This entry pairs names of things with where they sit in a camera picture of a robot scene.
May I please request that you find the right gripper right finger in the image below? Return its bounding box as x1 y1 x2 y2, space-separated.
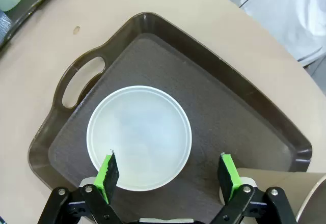
208 152 298 224

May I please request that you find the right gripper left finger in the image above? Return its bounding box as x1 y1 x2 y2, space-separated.
38 151 123 224

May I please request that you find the white bowl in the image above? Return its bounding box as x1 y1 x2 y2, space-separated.
86 85 193 191

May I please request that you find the brown tall cup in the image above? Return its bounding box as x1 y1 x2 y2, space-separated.
238 167 326 224

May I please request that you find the person in white hoodie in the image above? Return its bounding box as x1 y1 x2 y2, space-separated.
239 0 326 68

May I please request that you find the grey ribbed object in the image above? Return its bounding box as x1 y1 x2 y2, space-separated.
0 9 13 44

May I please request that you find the dark brown handled tray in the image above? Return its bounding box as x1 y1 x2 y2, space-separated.
27 11 313 219

